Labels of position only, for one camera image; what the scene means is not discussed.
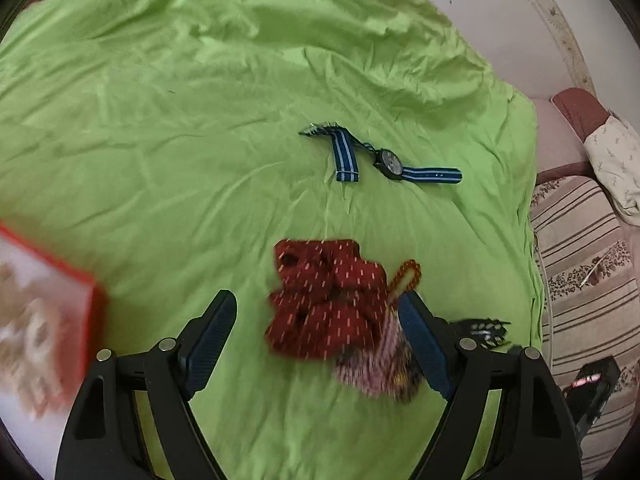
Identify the brown bead bracelet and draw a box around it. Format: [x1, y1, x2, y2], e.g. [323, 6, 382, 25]
[384, 259, 422, 308]

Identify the blue striped strap wristwatch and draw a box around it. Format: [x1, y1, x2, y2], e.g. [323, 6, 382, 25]
[298, 121, 463, 188]

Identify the red cardboard tray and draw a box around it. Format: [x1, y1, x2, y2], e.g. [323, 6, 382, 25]
[0, 220, 108, 421]

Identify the black hair claw clip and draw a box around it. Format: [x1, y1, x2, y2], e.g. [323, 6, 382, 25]
[450, 317, 512, 353]

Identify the pink plaid scrunchie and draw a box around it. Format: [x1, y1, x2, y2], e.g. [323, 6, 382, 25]
[334, 305, 426, 403]

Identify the white printed cloth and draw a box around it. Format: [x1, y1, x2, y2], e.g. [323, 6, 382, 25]
[584, 114, 640, 218]

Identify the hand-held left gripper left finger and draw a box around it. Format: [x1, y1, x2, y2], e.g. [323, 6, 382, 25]
[55, 289, 238, 480]

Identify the green bed sheet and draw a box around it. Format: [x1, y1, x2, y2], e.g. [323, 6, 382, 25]
[0, 0, 546, 480]

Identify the dark red dotted scrunchie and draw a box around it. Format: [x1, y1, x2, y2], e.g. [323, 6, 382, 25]
[265, 239, 388, 361]

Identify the reddish brown sofa armrest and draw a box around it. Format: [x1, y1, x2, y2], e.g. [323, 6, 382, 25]
[531, 87, 610, 186]

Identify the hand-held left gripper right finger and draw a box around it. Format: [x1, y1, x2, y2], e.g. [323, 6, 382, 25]
[397, 290, 583, 480]

